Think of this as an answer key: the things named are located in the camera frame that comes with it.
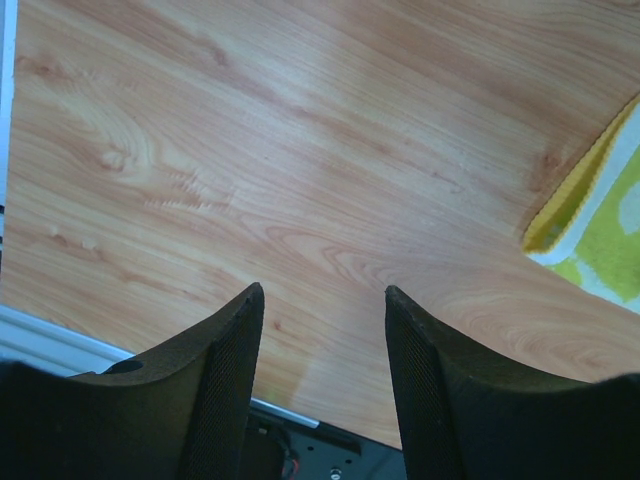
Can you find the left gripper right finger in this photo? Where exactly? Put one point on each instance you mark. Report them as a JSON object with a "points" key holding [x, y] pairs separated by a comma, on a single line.
{"points": [[467, 412]]}

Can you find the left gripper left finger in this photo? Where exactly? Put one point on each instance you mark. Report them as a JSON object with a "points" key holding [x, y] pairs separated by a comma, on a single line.
{"points": [[176, 411]]}

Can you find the yellow lime patterned towel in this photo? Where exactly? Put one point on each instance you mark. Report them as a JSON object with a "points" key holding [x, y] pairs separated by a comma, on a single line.
{"points": [[588, 230]]}

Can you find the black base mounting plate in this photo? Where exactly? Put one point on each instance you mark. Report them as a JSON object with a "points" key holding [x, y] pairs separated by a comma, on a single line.
{"points": [[282, 444]]}

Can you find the aluminium front rail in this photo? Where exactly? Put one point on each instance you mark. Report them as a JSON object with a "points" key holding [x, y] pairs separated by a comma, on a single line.
{"points": [[53, 348]]}

